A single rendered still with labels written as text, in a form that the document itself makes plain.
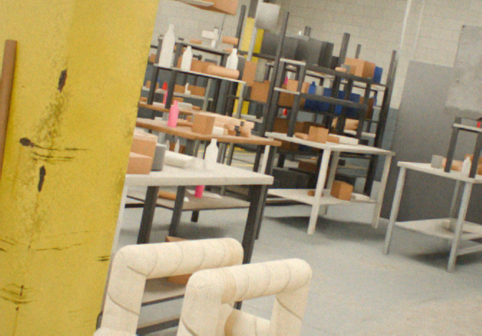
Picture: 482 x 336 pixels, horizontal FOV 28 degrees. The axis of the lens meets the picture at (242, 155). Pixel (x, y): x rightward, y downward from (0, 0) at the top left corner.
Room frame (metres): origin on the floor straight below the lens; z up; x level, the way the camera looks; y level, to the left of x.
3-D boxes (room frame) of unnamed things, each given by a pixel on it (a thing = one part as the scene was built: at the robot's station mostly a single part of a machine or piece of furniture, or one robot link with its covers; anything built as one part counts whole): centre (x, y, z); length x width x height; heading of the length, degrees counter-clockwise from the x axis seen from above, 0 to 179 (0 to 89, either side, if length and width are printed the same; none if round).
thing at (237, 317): (0.98, -0.05, 1.12); 0.11 x 0.03 x 0.03; 60
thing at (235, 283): (0.88, -0.03, 1.20); 0.20 x 0.03 x 0.03; 149
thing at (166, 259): (0.92, 0.04, 1.20); 0.20 x 0.03 x 0.03; 149
